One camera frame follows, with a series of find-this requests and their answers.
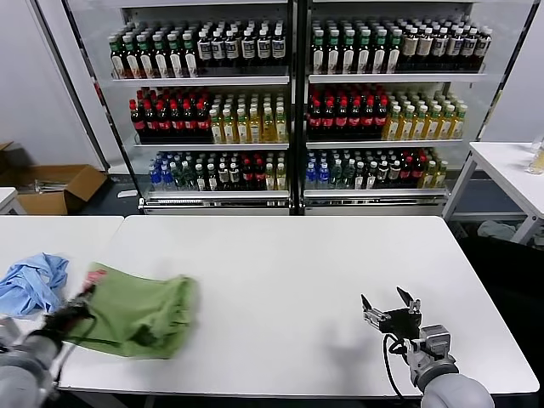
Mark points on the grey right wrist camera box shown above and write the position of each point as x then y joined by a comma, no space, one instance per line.
437,342

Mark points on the small white table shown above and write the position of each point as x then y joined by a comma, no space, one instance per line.
6,197

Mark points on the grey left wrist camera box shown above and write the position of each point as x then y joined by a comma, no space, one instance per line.
8,329

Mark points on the small dark patterned label bottle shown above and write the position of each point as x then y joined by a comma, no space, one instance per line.
223,176
395,173
234,176
383,173

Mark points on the open cardboard box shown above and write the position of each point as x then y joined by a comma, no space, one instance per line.
81,186

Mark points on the small dark white cap bottle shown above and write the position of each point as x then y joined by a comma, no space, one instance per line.
200,178
372,176
360,176
212,178

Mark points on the light green t-shirt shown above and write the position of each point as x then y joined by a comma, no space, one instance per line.
140,306

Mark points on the open glass cooler door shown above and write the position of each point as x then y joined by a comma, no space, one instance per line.
73,85
512,64

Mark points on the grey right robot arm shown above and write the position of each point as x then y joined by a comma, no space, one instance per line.
455,391

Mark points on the clear greenish water bottle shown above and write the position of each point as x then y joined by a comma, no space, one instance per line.
349,174
177,178
337,174
189,178

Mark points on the grey clothes pile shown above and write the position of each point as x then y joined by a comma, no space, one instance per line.
495,229

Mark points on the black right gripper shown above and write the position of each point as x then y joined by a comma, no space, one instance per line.
399,323

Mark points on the glass door beverage cooler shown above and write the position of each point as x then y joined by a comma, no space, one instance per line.
375,207
212,207

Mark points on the small red cap cola bottle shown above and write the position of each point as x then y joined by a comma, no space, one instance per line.
407,171
418,171
248,176
259,176

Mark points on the crumpled light blue shirt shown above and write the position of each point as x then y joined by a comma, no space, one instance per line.
25,285

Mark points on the white cooler shelf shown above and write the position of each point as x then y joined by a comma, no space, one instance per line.
213,147
200,81
396,78
383,144
375,192
213,194

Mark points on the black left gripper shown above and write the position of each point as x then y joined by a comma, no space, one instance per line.
64,321

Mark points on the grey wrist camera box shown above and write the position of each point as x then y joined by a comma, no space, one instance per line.
8,329
437,342

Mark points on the dark bottle beige label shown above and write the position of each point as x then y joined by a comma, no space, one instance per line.
410,46
425,46

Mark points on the green cap tea bottle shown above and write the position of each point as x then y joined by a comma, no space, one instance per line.
334,54
349,54
161,59
393,57
118,59
364,54
175,58
319,54
190,57
379,55
131,59
145,59

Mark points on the small yellow tea bottle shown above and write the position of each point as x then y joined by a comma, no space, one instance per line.
270,178
429,174
441,173
281,178

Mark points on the blue water bottle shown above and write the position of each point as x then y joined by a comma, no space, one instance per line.
324,176
312,176
154,177
166,179

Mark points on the silver metal parts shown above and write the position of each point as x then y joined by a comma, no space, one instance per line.
49,185

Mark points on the clear yellowish bottle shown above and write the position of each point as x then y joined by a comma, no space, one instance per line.
536,161

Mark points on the yellow juice bottle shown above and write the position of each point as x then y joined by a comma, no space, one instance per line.
242,129
458,125
229,129
268,129
421,127
394,127
446,126
433,126
408,127
217,129
281,127
255,129

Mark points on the dark bottle white blue label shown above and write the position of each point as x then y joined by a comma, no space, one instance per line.
248,49
279,48
264,49
218,50
454,46
468,46
205,50
232,49
439,46
482,45

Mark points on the white floor scrap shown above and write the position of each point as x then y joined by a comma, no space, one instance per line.
126,194

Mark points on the white side table right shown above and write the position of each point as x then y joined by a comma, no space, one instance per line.
501,161

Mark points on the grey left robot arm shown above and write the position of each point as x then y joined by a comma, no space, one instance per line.
21,374

